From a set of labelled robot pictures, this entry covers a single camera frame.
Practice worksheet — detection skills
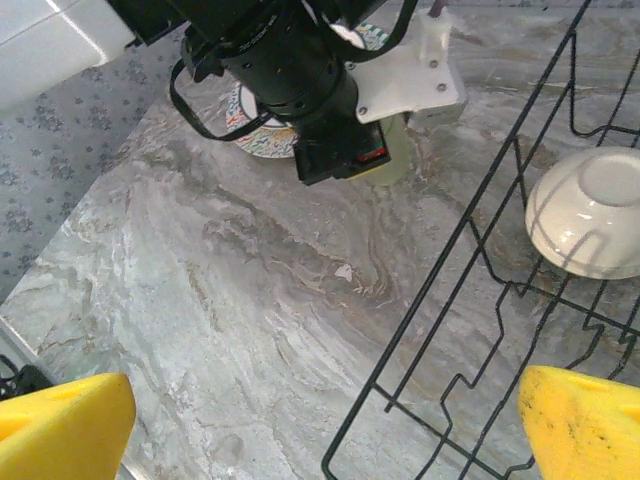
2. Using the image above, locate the pale green textured glass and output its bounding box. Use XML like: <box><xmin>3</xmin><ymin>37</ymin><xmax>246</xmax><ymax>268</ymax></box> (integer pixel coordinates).
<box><xmin>369</xmin><ymin>114</ymin><xmax>412</xmax><ymax>187</ymax></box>

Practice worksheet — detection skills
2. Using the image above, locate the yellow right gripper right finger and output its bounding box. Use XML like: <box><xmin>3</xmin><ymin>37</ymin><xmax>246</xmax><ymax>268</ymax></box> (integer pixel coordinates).
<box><xmin>517</xmin><ymin>364</ymin><xmax>640</xmax><ymax>480</ymax></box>

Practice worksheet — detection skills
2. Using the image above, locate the cream white ceramic bowl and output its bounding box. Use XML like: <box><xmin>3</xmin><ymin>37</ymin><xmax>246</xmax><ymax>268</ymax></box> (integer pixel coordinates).
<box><xmin>523</xmin><ymin>146</ymin><xmax>640</xmax><ymax>281</ymax></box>

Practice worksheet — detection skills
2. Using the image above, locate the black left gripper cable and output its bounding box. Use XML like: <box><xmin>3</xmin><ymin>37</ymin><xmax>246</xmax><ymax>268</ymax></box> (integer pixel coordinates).
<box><xmin>168</xmin><ymin>58</ymin><xmax>301</xmax><ymax>144</ymax></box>

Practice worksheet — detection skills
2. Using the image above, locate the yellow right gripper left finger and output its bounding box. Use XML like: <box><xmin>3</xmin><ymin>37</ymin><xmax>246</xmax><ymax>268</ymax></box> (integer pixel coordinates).
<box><xmin>0</xmin><ymin>372</ymin><xmax>137</xmax><ymax>480</ymax></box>

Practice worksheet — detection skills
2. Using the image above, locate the white plate with teal rim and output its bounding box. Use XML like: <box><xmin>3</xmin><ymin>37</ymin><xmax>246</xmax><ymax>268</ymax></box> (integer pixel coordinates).
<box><xmin>239</xmin><ymin>82</ymin><xmax>301</xmax><ymax>151</ymax></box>

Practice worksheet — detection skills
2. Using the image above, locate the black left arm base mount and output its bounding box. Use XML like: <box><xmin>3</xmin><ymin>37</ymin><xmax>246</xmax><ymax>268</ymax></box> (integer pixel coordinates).
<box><xmin>0</xmin><ymin>353</ymin><xmax>51</xmax><ymax>401</ymax></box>

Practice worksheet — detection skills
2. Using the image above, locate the plate with colourful squiggles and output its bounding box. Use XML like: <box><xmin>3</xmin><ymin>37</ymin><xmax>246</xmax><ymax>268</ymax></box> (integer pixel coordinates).
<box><xmin>224</xmin><ymin>19</ymin><xmax>391</xmax><ymax>160</ymax></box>

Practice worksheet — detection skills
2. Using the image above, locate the black wire dish rack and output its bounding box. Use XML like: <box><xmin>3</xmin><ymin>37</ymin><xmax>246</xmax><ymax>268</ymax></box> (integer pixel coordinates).
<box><xmin>321</xmin><ymin>0</ymin><xmax>640</xmax><ymax>480</ymax></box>

